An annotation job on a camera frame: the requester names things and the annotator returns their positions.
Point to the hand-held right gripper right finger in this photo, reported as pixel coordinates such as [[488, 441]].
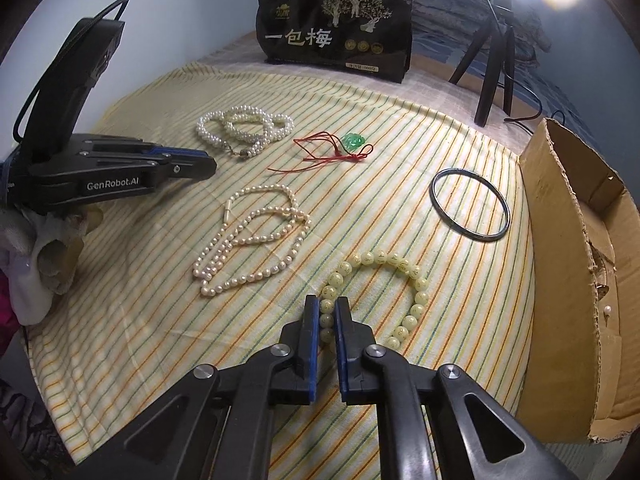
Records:
[[342, 355]]

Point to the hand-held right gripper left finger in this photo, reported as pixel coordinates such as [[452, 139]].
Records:
[[312, 355]]

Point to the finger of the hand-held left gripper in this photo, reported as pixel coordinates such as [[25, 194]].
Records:
[[185, 152], [195, 167]]

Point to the person's left hand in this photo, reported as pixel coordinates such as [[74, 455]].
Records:
[[30, 260]]

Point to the black snack bag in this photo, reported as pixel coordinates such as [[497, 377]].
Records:
[[300, 40]]

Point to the striped yellow cloth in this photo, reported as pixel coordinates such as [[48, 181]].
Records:
[[150, 335]]

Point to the dark bangle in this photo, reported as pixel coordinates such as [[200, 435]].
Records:
[[460, 171]]

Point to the cardboard box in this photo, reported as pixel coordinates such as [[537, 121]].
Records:
[[555, 285]]

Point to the blue printed blanket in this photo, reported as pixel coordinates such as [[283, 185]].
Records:
[[440, 35]]

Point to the dark patterned cloth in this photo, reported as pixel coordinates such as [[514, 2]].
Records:
[[25, 420]]

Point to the black tripod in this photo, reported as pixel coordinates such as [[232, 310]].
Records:
[[487, 95]]

